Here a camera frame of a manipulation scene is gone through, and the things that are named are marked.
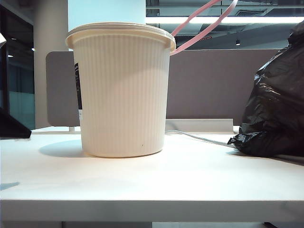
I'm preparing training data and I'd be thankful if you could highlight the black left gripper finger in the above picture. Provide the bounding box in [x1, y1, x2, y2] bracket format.
[0, 107, 33, 140]

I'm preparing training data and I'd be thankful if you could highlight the black garbage bag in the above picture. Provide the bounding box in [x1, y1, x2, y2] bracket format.
[227, 20, 304, 159]

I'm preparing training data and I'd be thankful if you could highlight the white ribbed trash can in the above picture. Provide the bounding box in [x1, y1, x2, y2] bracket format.
[65, 21, 177, 158]

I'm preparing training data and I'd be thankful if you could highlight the grey rounded desk divider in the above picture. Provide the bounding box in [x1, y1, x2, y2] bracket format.
[45, 50, 81, 127]

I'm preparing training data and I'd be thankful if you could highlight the dark product label sticker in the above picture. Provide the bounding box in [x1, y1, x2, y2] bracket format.
[74, 62, 84, 120]

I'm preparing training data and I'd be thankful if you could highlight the white round column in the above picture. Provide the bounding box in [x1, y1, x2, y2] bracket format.
[32, 0, 76, 129]

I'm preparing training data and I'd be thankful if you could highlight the brown partition panel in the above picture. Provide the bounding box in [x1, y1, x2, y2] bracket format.
[166, 48, 287, 120]

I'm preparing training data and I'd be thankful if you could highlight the long ceiling light strip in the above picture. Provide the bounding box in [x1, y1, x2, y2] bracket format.
[145, 16, 303, 24]

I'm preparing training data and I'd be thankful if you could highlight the ceiling air vent grille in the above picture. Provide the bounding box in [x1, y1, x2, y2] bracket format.
[237, 9, 266, 17]

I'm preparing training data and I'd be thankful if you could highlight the grey cable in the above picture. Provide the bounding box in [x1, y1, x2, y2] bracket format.
[165, 129, 236, 147]

